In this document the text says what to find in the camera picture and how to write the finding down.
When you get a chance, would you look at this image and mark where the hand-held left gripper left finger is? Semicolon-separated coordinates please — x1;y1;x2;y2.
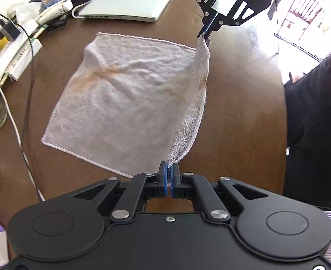
61;162;171;221

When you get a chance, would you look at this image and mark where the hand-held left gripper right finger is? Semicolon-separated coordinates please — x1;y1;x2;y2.
170;162;271;222

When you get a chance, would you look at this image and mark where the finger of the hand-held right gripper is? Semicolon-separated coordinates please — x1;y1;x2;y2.
197;12;220;38
206;15;225;39

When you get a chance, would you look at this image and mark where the grey towel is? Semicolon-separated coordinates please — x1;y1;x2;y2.
41;32;212;178

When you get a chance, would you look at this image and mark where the silver laptop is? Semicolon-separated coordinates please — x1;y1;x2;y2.
77;0;181;23

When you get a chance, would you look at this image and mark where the person's dark clothing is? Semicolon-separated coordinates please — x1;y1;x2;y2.
282;43;331;210

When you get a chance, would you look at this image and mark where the black flat device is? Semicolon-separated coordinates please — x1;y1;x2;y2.
41;14;70;33

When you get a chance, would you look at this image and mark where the white handheld electric device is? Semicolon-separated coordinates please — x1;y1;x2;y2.
34;0;73;27

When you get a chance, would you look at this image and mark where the blue packet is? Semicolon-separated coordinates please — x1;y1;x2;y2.
41;0;63;9

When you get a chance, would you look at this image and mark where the crumpled white tissue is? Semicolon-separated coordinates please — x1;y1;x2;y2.
15;1;42;23

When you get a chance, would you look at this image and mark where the white printed box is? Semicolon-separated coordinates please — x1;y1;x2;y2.
5;38;43;81

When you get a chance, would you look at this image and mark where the black charger plug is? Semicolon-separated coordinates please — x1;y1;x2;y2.
0;13;22;42

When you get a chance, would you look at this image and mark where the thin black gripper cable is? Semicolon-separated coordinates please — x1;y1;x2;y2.
271;0;280;58

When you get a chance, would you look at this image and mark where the brown wooden frame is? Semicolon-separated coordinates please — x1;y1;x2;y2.
275;0;324;38

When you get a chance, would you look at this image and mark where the long white cable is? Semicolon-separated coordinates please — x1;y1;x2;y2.
0;86;46;202

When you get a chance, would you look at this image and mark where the long black cable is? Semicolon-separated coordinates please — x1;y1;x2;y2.
0;11;36;158

